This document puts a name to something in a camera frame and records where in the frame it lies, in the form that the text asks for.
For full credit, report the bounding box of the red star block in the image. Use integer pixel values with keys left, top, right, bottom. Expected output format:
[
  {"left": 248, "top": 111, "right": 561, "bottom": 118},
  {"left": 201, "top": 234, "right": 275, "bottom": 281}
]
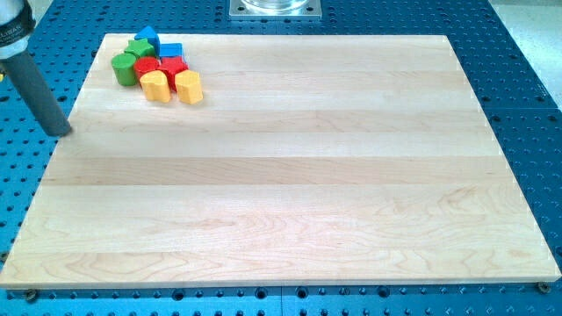
[{"left": 158, "top": 56, "right": 189, "bottom": 91}]

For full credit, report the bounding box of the yellow heart block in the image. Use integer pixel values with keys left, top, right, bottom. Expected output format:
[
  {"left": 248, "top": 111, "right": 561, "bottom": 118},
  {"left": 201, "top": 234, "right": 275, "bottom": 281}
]
[{"left": 140, "top": 70, "right": 171, "bottom": 103}]

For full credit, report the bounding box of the left board support bolt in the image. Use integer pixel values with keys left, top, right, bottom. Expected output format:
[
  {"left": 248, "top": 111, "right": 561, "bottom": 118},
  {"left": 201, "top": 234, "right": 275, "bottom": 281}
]
[{"left": 23, "top": 289, "right": 39, "bottom": 303}]

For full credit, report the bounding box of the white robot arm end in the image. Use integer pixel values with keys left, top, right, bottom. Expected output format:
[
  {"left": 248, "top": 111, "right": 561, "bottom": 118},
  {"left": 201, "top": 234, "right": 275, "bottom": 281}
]
[{"left": 1, "top": 0, "right": 36, "bottom": 60}]

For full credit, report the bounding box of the board support bolt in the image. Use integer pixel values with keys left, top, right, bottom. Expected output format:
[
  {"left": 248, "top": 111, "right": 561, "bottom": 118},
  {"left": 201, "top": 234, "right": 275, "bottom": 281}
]
[
  {"left": 23, "top": 289, "right": 39, "bottom": 303},
  {"left": 536, "top": 282, "right": 551, "bottom": 294}
]

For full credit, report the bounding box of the yellow hexagon block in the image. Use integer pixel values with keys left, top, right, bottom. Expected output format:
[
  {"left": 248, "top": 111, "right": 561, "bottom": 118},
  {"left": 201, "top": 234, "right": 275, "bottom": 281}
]
[{"left": 175, "top": 70, "right": 204, "bottom": 104}]

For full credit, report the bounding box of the blue triangle block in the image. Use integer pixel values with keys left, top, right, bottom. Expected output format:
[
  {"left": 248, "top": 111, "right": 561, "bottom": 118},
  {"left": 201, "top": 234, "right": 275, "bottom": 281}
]
[{"left": 134, "top": 25, "right": 160, "bottom": 55}]

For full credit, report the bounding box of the green cylinder block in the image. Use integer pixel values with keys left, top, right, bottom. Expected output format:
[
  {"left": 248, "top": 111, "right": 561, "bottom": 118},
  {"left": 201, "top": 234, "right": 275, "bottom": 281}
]
[{"left": 111, "top": 53, "right": 137, "bottom": 86}]

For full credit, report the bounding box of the blue cube block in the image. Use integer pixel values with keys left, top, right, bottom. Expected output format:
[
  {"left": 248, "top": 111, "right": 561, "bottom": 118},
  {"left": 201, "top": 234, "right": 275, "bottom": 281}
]
[{"left": 158, "top": 43, "right": 184, "bottom": 58}]

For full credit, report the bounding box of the wooden board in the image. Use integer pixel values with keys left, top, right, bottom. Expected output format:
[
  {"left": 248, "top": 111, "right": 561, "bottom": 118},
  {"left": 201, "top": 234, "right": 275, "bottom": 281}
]
[{"left": 1, "top": 33, "right": 560, "bottom": 289}]

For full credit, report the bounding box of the right board support bolt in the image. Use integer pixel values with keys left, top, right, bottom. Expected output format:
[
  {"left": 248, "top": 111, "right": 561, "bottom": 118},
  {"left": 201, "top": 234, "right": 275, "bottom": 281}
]
[{"left": 536, "top": 282, "right": 551, "bottom": 294}]

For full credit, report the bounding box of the green star block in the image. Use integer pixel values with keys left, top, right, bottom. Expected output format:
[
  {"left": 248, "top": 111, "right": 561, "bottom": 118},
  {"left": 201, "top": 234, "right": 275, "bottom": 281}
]
[{"left": 124, "top": 39, "right": 156, "bottom": 58}]

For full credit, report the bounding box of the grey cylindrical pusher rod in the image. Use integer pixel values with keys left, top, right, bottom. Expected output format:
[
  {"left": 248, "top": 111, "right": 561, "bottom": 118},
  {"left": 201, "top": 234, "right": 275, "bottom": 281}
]
[{"left": 1, "top": 50, "right": 71, "bottom": 136}]

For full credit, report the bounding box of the red cylinder block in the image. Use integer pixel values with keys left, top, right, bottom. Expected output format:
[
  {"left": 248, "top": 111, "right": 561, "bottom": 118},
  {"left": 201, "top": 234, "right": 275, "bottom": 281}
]
[{"left": 133, "top": 56, "right": 160, "bottom": 81}]

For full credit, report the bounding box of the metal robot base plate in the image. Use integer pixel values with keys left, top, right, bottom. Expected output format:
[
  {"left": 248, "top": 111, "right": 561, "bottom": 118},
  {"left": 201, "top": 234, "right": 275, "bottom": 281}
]
[{"left": 228, "top": 0, "right": 322, "bottom": 19}]

